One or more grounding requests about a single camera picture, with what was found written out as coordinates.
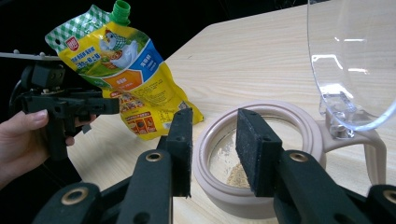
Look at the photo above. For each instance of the clear plastic jar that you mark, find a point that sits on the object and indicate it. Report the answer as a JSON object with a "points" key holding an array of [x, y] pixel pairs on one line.
{"points": [[211, 137]]}

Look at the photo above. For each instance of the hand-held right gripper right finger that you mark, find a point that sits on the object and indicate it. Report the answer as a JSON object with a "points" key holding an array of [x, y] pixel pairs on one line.
{"points": [[299, 186]]}

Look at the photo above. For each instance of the clear hinged jar lid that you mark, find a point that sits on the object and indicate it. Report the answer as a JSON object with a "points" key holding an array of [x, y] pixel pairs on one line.
{"points": [[351, 62]]}

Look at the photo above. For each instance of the yellow spouted seasoning pouch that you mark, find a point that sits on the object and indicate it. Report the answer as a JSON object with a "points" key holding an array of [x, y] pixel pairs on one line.
{"points": [[124, 68]]}

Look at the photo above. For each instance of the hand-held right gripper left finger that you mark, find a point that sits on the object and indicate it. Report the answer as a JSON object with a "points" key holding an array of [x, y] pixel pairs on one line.
{"points": [[152, 186]]}

